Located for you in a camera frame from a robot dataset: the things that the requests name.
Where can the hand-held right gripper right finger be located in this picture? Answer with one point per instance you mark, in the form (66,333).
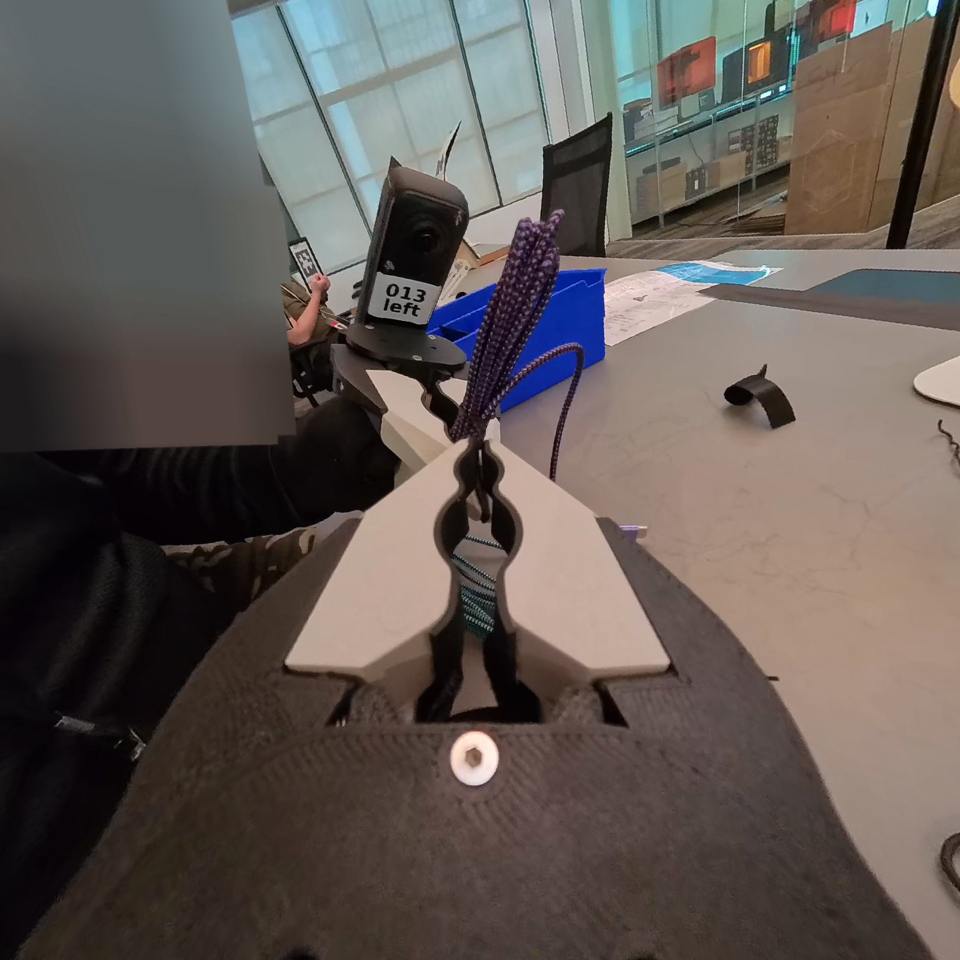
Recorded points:
(577,592)

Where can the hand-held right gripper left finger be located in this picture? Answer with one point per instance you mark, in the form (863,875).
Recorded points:
(367,592)

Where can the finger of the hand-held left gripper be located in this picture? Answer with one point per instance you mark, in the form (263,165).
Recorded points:
(409,427)

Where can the person's left forearm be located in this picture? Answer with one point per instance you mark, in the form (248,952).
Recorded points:
(262,480)

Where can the brown cardboard stand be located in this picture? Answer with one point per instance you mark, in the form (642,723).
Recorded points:
(469,259)

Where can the black and white tag sign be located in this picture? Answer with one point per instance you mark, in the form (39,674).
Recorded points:
(306,259)

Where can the person's camouflage trouser leg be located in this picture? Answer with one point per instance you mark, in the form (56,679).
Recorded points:
(247,559)

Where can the black office chair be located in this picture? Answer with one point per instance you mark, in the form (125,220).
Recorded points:
(577,187)

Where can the blue plastic bin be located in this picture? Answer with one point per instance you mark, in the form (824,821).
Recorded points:
(570,330)

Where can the white printed paper sheet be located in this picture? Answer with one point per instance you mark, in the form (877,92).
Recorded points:
(645,307)

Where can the black curved plastic strip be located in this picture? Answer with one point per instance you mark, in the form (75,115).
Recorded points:
(776,409)

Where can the blue printed paper sheet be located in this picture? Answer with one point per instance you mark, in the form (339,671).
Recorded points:
(705,271)

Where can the storage shelves with boxes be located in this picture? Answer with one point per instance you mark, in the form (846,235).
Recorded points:
(705,135)

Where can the dark desk mat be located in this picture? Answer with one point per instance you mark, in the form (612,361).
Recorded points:
(862,296)

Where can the white round base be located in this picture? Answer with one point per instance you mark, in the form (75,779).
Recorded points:
(941,384)

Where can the large cardboard box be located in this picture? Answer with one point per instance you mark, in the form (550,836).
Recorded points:
(840,150)

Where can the black pole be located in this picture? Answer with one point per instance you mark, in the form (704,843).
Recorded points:
(919,135)

